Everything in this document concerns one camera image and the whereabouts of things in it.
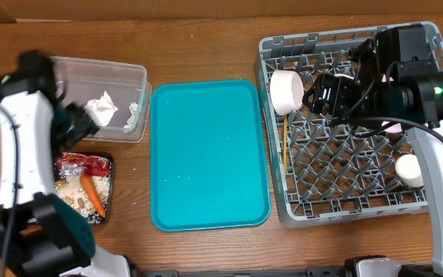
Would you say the white napkin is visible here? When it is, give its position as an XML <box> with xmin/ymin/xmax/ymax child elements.
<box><xmin>85</xmin><ymin>91</ymin><xmax>118</xmax><ymax>127</ymax></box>
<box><xmin>123</xmin><ymin>102</ymin><xmax>138</xmax><ymax>132</ymax></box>

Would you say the red snack wrapper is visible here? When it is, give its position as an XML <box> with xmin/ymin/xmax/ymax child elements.
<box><xmin>56</xmin><ymin>152</ymin><xmax>111</xmax><ymax>177</ymax></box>

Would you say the bowl with food scraps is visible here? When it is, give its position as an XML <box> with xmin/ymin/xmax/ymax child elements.
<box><xmin>269</xmin><ymin>70</ymin><xmax>304</xmax><ymax>115</ymax></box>

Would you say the orange carrot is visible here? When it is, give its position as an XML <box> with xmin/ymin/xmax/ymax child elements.
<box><xmin>79</xmin><ymin>174</ymin><xmax>106</xmax><ymax>218</ymax></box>

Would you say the wooden chopstick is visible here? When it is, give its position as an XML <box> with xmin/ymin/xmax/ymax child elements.
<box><xmin>282</xmin><ymin>115</ymin><xmax>288</xmax><ymax>175</ymax></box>

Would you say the large pink plate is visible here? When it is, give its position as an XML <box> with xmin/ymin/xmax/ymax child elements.
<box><xmin>382</xmin><ymin>122</ymin><xmax>402</xmax><ymax>133</ymax></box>

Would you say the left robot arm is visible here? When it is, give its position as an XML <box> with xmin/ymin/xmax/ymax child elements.
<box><xmin>0</xmin><ymin>51</ymin><xmax>142</xmax><ymax>276</ymax></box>

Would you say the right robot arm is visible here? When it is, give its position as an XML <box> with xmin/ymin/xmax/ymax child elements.
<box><xmin>303</xmin><ymin>24</ymin><xmax>443</xmax><ymax>276</ymax></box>

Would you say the grey dishwasher rack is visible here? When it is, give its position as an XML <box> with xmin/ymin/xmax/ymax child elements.
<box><xmin>258</xmin><ymin>22</ymin><xmax>443</xmax><ymax>228</ymax></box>

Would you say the clear plastic bin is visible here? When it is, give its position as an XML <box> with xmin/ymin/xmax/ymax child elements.
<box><xmin>52</xmin><ymin>56</ymin><xmax>152</xmax><ymax>143</ymax></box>

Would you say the black plastic tray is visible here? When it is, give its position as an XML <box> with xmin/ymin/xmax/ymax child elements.
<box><xmin>53</xmin><ymin>152</ymin><xmax>114</xmax><ymax>225</ymax></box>

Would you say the pile of food scraps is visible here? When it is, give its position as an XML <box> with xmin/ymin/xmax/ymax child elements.
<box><xmin>55</xmin><ymin>175</ymin><xmax>112</xmax><ymax>225</ymax></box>

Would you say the teal serving tray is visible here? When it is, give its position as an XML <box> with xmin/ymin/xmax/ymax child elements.
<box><xmin>150</xmin><ymin>79</ymin><xmax>271</xmax><ymax>232</ymax></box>

